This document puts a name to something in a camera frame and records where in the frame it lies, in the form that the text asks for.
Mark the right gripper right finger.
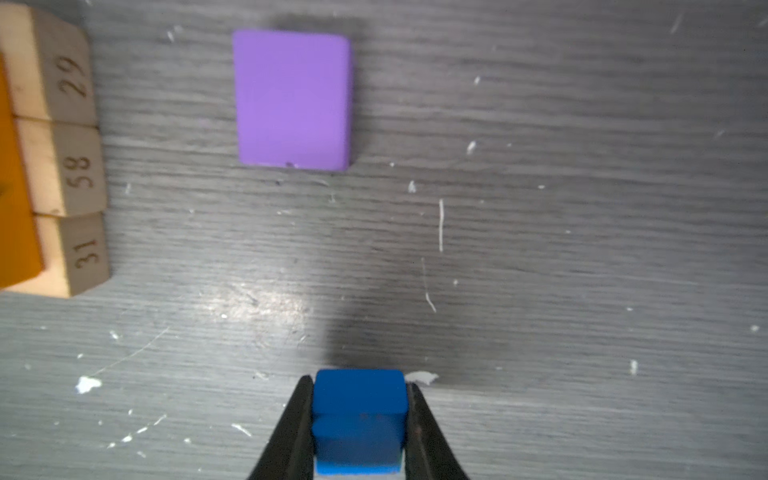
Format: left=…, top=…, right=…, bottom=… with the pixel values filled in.
left=404, top=382, right=469, bottom=480

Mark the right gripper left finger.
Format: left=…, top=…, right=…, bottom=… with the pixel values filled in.
left=247, top=375, right=315, bottom=480

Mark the blue wood cube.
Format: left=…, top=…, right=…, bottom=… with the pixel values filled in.
left=311, top=369, right=409, bottom=475

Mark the natural wood plank block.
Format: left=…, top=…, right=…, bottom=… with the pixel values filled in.
left=7, top=212, right=111, bottom=298

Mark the orange wood block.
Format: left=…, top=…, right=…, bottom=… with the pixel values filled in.
left=1, top=57, right=43, bottom=290

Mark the purple wood block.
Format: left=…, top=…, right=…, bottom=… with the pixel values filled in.
left=232, top=29, right=354, bottom=172

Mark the natural wood rectangular block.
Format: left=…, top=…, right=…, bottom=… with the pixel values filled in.
left=1, top=2, right=98, bottom=127

